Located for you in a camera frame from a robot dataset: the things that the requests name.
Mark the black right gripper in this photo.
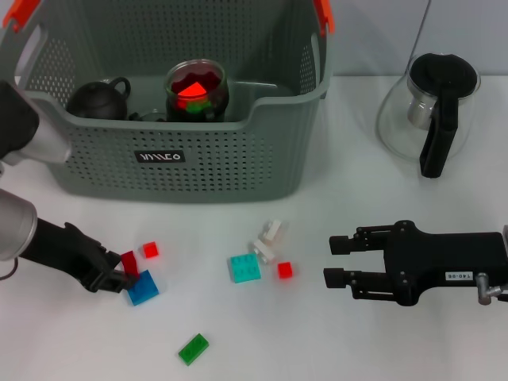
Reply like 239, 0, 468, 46
322, 220, 507, 307

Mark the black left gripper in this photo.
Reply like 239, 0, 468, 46
19, 217, 139, 294

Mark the dark red long brick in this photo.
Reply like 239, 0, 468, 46
121, 250, 140, 279

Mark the blue square plate brick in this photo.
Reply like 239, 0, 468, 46
126, 269, 160, 306

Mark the glass teacup black holder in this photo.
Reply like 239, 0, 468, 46
126, 112, 167, 123
164, 59, 230, 123

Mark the green rectangular brick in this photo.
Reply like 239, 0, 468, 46
186, 101, 214, 116
178, 333, 210, 365

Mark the bright red sloped brick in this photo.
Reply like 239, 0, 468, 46
172, 81, 210, 112

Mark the grey perforated storage bin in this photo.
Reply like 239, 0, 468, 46
0, 0, 334, 206

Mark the white toy brick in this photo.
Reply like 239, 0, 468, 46
260, 220, 287, 244
252, 239, 275, 265

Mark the teal square plate brick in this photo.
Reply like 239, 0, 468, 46
229, 252, 263, 284

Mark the glass pitcher black lid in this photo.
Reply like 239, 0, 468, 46
375, 52, 482, 179

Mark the dark brown clay teapot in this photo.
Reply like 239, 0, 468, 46
65, 77, 132, 121

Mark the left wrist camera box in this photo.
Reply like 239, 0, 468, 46
0, 81, 73, 167

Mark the thin grey cable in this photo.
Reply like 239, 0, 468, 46
407, 0, 433, 71

